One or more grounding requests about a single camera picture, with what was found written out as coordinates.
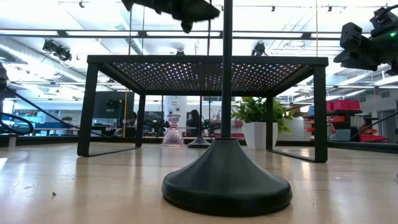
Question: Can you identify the black wall panel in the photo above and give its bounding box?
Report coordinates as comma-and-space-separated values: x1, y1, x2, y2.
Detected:
93, 91, 135, 119

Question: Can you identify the white pillar with round eyes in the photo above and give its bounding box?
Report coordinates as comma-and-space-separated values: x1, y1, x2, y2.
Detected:
164, 95, 188, 131

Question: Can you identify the shelf unit with red bins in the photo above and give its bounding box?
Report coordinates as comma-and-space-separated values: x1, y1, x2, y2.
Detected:
303, 99, 388, 144

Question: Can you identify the black ceiling spotlight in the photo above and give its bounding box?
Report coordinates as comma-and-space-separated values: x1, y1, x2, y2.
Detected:
251, 42, 268, 57
42, 39, 73, 62

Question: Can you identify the black aluminium table frame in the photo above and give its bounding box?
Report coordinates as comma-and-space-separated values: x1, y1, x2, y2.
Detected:
0, 86, 398, 155

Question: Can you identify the black perforated metal shelf riser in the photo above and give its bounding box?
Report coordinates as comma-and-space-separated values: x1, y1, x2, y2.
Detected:
76, 55, 330, 164

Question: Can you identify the person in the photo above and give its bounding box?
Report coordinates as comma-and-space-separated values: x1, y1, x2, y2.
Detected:
126, 111, 138, 128
186, 109, 200, 137

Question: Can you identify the pale pink glass candle holder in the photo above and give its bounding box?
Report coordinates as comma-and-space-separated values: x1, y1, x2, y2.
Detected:
160, 114, 185, 148

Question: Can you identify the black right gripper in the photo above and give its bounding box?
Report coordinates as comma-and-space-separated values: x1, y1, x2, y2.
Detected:
333, 21, 390, 73

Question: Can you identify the green plant in white pot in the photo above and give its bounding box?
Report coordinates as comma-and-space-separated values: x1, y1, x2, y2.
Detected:
231, 96, 296, 150

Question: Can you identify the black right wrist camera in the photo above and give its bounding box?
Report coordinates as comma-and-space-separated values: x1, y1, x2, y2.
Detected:
369, 5, 398, 37

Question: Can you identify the black overhead frame beam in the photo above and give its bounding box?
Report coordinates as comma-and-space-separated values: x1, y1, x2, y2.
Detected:
0, 29, 374, 40

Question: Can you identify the tall black candlestick holder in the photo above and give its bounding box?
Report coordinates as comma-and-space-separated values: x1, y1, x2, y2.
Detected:
187, 95, 211, 149
160, 0, 294, 218

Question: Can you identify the black cable loop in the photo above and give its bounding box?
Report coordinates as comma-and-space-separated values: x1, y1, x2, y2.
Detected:
0, 111, 35, 136

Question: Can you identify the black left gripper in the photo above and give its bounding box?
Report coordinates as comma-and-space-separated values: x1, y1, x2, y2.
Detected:
120, 0, 221, 34

